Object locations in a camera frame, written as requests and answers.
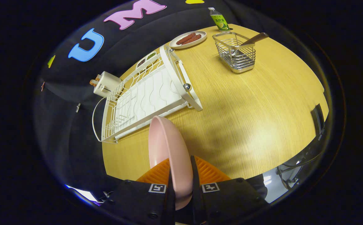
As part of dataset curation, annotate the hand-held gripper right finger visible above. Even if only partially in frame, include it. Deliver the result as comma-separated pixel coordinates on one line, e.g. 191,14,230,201
190,155,268,225

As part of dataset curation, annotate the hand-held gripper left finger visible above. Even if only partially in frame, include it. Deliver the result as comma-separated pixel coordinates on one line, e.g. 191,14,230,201
102,158,176,225

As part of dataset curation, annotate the pink plate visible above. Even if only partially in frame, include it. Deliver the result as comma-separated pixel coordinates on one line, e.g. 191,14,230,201
148,116,194,210

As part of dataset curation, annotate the white wire dish rack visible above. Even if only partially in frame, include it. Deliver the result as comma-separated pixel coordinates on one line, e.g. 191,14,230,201
92,45,204,144

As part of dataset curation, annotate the metal wire basket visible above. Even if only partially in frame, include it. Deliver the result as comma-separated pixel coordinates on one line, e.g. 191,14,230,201
212,32,257,74

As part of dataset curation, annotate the wooden handle metal spoon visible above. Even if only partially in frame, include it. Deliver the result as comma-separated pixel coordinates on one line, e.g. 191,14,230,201
231,32,269,57

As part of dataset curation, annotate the beige plate with meat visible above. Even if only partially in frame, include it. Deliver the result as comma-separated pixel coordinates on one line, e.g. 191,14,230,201
169,31,207,49

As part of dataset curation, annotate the black backdrop cloth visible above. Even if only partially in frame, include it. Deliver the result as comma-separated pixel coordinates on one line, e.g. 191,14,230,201
32,0,241,200

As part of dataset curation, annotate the white toaster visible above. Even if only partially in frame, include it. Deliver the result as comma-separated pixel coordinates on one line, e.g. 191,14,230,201
93,71,122,98

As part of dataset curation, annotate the black office chair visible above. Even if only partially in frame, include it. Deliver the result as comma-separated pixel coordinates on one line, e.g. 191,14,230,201
277,103,329,191

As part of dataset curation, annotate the white divided seasoning tray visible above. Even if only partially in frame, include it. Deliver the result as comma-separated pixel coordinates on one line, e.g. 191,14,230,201
135,51,157,70

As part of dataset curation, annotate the brown meat piece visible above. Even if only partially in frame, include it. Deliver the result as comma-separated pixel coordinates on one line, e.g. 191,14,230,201
176,32,197,45
181,34,202,45

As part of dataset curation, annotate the green label drink bottle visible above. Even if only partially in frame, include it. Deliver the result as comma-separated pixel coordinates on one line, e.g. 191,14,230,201
208,7,231,32

